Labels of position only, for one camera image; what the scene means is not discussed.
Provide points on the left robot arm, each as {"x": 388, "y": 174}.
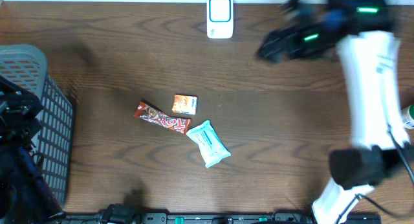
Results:
{"x": 25, "y": 194}

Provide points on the teal wet wipes pack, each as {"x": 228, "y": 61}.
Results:
{"x": 211, "y": 148}

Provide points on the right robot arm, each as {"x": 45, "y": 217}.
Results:
{"x": 362, "y": 32}

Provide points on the green lid seasoning jar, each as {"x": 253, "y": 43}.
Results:
{"x": 407, "y": 115}

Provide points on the red chocolate bar wrapper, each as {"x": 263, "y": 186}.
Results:
{"x": 153, "y": 115}

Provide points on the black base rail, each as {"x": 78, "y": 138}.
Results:
{"x": 162, "y": 218}

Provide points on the grey plastic mesh basket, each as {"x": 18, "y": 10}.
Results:
{"x": 26, "y": 66}

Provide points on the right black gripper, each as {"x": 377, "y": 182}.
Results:
{"x": 281, "y": 37}

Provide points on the white barcode scanner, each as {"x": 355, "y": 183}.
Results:
{"x": 219, "y": 19}

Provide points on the orange tissue pack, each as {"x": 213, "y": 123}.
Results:
{"x": 185, "y": 104}

